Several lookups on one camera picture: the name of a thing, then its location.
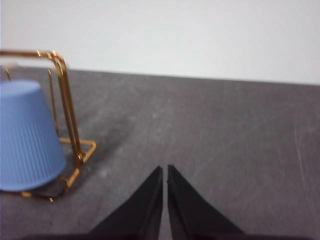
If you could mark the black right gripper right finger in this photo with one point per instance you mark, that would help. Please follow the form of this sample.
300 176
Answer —
190 212

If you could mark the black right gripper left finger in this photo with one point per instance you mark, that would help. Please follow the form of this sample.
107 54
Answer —
142 212

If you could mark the blue ribbed plastic cup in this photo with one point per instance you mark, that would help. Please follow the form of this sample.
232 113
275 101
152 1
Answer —
27 137

